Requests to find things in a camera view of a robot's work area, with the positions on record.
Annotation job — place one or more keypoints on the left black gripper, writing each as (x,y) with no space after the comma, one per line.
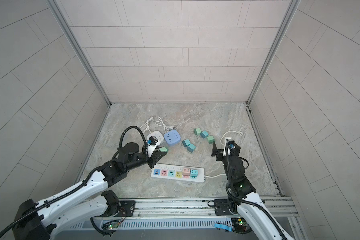
(153,159)

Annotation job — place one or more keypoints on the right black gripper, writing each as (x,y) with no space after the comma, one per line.
(215,151)

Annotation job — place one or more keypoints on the green plug adapter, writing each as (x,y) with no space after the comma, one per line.
(210,139)
(197,131)
(163,149)

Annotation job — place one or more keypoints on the teal plug adapter small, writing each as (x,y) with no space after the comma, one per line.
(194,173)

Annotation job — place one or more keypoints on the pink plug adapter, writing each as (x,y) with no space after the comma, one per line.
(186,172)

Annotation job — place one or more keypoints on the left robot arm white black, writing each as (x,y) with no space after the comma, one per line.
(92,197)

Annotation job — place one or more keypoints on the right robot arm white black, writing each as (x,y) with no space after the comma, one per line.
(243,199)

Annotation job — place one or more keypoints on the white long power strip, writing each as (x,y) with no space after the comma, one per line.
(174,172)

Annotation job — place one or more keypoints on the white square power socket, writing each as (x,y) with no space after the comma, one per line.
(158,135)

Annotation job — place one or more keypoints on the blue square power socket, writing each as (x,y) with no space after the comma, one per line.
(172,137)

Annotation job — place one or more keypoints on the blue tape piece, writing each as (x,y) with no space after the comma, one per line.
(223,227)

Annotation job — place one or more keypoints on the right circuit board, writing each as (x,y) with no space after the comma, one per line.
(239,225)

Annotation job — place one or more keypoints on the circuit board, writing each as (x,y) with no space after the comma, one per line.
(239,225)
(110,226)

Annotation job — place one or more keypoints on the left circuit board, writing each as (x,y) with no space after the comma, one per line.
(110,226)

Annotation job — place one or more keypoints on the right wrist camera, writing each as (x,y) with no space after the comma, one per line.
(230,146)

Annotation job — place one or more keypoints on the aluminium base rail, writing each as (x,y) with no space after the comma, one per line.
(144,214)

